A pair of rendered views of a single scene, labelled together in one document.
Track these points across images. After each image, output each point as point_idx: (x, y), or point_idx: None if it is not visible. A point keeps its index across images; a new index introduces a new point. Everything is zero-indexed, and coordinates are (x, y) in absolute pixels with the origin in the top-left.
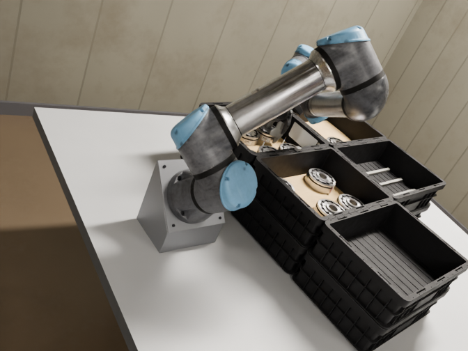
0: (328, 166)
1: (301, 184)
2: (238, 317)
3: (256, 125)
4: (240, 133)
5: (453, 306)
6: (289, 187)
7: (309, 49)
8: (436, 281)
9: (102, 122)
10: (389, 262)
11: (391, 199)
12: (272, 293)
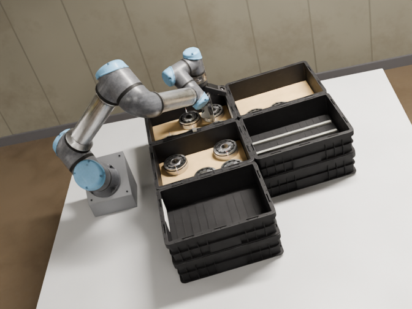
0: (239, 135)
1: (208, 155)
2: (114, 256)
3: (85, 137)
4: (80, 143)
5: (322, 249)
6: (154, 166)
7: (189, 51)
8: (213, 228)
9: (121, 128)
10: (230, 214)
11: (250, 160)
12: (151, 240)
